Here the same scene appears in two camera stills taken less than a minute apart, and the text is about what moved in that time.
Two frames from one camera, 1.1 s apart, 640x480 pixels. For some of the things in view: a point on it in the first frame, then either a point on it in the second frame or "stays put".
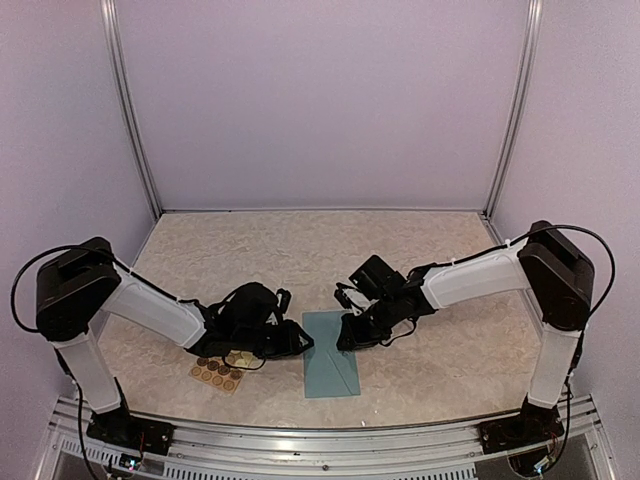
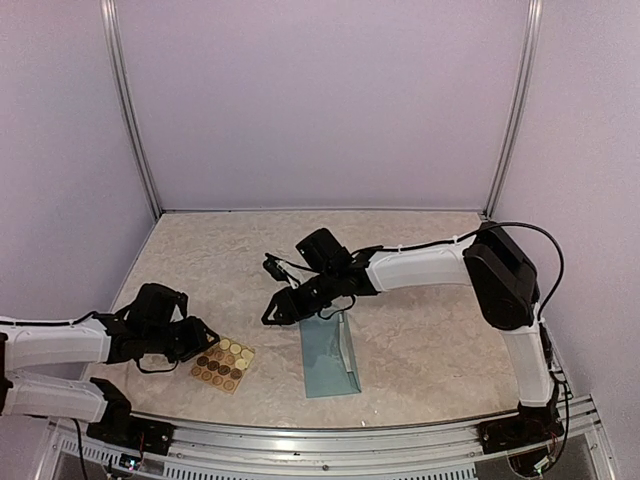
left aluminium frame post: (109, 9) stays put
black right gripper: (354, 338) to (293, 309)
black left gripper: (290, 340) to (196, 337)
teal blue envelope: (328, 370) stays put
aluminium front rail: (222, 452) stays put
